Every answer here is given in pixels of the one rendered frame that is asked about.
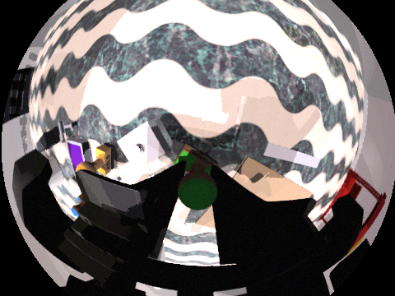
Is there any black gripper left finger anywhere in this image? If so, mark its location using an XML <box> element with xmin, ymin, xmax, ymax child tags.
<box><xmin>76</xmin><ymin>160</ymin><xmax>187</xmax><ymax>260</ymax></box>

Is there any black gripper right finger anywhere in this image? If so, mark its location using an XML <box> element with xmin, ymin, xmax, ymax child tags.
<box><xmin>211</xmin><ymin>165</ymin><xmax>316</xmax><ymax>266</ymax></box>

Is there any tan flat board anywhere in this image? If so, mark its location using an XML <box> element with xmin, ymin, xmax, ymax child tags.
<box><xmin>194</xmin><ymin>157</ymin><xmax>313</xmax><ymax>228</ymax></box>

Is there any white card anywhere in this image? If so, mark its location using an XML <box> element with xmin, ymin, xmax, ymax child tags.
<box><xmin>170</xmin><ymin>198</ymin><xmax>190</xmax><ymax>227</ymax></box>

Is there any brown rubber stamp with blue top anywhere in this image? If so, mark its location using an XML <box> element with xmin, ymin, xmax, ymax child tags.
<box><xmin>72</xmin><ymin>194</ymin><xmax>86</xmax><ymax>217</ymax></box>

